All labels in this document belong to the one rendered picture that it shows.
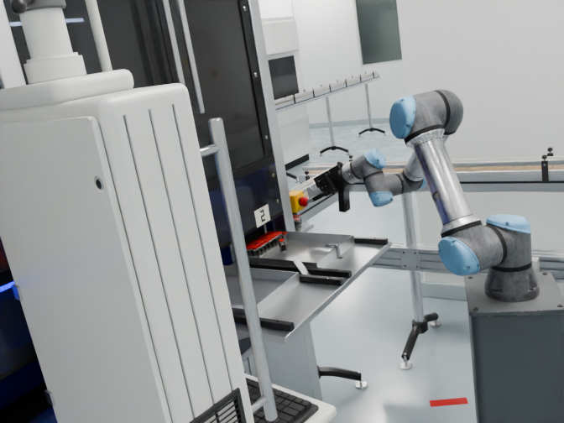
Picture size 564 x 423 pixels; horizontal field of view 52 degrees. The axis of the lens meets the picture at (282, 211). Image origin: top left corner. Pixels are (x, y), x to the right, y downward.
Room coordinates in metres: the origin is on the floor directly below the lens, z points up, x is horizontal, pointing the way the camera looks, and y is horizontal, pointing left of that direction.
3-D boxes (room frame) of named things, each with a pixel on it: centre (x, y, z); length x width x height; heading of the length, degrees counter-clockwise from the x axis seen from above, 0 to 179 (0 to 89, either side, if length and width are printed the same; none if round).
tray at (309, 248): (1.91, -0.02, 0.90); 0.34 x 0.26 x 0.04; 54
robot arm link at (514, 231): (1.55, -0.62, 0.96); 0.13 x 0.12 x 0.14; 109
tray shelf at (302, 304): (1.75, 0.04, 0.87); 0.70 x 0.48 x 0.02; 145
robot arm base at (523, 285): (1.55, -0.63, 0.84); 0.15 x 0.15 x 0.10
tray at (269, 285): (1.65, 0.19, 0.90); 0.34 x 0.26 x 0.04; 55
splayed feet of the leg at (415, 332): (2.67, -0.60, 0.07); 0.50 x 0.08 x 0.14; 145
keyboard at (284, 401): (1.20, 0.18, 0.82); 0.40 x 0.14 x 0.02; 46
